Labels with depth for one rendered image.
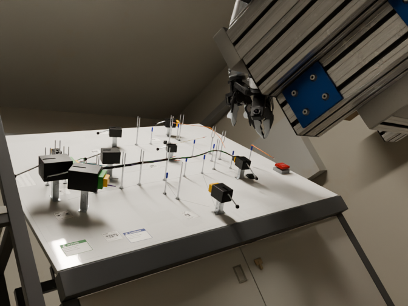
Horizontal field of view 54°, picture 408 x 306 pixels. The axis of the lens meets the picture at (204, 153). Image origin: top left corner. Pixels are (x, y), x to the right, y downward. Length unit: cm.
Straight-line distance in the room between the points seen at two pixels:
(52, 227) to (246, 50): 77
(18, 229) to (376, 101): 86
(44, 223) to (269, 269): 73
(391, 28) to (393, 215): 258
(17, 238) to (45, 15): 208
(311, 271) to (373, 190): 179
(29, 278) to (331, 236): 112
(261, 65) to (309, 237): 96
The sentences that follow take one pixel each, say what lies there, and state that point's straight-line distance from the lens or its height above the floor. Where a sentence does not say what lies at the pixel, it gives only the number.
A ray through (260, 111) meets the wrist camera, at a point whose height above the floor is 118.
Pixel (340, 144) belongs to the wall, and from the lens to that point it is 334.
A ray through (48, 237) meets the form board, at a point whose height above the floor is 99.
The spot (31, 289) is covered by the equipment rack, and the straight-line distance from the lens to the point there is 104.
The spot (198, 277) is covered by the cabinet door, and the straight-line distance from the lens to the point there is 125.
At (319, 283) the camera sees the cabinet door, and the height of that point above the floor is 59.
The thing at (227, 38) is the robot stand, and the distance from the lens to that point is 83.
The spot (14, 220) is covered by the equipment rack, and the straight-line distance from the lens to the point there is 110.
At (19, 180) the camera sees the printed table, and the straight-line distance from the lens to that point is 154.
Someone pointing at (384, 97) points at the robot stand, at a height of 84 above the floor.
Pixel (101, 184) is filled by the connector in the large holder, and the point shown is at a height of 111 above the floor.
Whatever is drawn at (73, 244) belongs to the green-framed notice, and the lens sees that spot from 117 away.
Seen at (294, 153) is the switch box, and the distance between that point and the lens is 339.
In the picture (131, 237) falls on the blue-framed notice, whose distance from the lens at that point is 121.
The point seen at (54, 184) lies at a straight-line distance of 138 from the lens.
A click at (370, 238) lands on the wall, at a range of 331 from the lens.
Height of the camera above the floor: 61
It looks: 22 degrees up
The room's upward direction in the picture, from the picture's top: 25 degrees counter-clockwise
